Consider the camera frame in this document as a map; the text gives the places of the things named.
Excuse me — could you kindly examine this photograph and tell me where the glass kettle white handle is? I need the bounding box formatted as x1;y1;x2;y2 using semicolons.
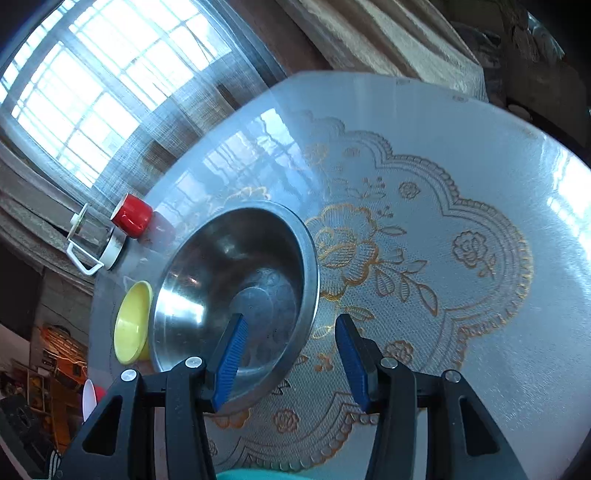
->
66;203;126;276

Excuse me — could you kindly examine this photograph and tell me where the beige drape curtain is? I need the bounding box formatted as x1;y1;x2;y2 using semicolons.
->
280;0;489;102

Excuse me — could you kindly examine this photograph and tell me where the sheer window curtain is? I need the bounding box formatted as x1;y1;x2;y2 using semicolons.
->
91;41;279;218

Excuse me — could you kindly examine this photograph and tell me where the lace patterned tablecloth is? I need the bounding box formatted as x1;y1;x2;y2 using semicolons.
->
87;71;591;480

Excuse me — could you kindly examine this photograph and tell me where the yellow plastic bowl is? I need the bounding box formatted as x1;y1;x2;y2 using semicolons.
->
113;281;153;365

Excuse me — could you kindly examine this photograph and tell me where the red mug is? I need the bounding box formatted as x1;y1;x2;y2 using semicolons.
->
110;194;153;239

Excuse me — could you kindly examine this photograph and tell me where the large stainless steel bowl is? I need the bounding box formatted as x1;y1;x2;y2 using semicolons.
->
148;201;320;413

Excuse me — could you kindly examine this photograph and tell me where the red bowl white inside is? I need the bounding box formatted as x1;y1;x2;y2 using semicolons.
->
81;379;106;422

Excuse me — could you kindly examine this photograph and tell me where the orange wooden cabinet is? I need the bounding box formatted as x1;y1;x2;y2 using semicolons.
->
9;323;87;454

